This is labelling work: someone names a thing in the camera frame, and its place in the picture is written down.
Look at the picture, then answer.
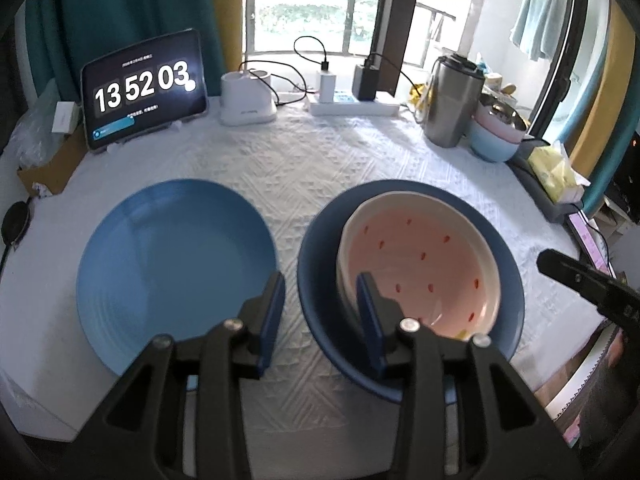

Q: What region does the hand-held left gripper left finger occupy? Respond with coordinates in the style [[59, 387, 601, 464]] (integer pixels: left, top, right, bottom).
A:
[[75, 270, 287, 480]]

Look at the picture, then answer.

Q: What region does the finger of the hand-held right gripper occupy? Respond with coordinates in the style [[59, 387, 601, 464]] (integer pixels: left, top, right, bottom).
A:
[[536, 249, 623, 318]]

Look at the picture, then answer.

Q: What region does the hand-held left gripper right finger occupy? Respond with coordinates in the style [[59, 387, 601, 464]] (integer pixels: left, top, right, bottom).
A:
[[356, 271, 571, 480]]

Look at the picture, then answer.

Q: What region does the cream bowl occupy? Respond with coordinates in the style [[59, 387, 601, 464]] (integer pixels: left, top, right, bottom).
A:
[[336, 191, 502, 335]]

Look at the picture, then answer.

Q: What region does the dark blue bowl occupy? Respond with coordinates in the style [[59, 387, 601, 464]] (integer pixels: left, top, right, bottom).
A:
[[297, 179, 526, 403]]

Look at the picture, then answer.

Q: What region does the light blue plate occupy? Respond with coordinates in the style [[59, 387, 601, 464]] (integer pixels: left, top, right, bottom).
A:
[[76, 178, 278, 378]]

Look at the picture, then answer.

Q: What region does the dark grey tray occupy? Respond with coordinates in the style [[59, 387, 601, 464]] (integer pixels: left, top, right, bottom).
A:
[[506, 152, 587, 224]]

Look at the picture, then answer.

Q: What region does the yellow tissue pack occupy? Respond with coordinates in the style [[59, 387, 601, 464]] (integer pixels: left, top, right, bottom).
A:
[[527, 142, 585, 203]]

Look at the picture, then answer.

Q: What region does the narrow teal curtain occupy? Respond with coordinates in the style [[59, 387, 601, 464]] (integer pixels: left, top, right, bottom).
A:
[[585, 85, 640, 216]]

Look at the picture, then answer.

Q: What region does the light blue bowl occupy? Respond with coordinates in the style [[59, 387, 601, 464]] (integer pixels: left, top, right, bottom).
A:
[[468, 121, 531, 163]]

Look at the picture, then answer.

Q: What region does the plain pink bowl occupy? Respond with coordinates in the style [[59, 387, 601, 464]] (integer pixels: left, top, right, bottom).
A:
[[472, 104, 532, 143]]

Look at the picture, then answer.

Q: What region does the narrow yellow curtain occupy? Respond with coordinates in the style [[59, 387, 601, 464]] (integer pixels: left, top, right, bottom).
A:
[[570, 10, 636, 176]]

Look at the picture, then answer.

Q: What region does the stainless steel tumbler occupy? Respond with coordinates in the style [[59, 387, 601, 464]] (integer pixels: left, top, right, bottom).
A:
[[424, 52, 486, 148]]

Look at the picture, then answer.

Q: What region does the white power strip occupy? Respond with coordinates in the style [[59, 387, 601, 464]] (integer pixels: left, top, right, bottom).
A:
[[309, 91, 401, 117]]

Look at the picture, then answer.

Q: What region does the white charger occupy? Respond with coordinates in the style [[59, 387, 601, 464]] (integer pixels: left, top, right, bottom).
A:
[[317, 71, 337, 104]]

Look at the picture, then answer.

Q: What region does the black charger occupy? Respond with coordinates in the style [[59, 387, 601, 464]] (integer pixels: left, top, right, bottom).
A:
[[353, 64, 377, 102]]

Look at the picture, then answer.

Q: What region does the light blue hanging towel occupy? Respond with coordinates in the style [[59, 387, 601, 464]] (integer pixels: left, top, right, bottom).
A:
[[510, 0, 569, 62]]

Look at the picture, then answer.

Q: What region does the tablet with clock display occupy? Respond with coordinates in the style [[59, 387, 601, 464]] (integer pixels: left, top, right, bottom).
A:
[[80, 28, 210, 152]]

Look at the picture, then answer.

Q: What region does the cardboard box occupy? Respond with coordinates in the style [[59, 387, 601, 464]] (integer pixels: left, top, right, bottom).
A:
[[17, 125, 88, 196]]

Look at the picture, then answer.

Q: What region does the black round puck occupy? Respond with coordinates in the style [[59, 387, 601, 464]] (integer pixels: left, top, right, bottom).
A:
[[0, 201, 32, 249]]

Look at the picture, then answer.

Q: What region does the small white box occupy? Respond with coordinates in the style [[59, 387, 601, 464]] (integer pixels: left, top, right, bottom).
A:
[[52, 101, 81, 134]]

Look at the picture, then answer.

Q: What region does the wide teal curtain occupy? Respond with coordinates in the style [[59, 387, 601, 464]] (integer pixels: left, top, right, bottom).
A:
[[25, 0, 226, 101]]

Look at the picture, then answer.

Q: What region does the dark sliding door frame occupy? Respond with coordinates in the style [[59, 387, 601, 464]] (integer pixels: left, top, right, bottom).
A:
[[530, 0, 614, 141]]

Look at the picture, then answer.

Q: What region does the black cable of white charger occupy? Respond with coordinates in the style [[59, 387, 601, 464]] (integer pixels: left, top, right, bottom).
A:
[[293, 36, 331, 74]]

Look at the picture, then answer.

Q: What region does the dark window post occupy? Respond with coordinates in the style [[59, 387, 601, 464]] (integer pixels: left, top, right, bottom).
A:
[[372, 0, 423, 96]]

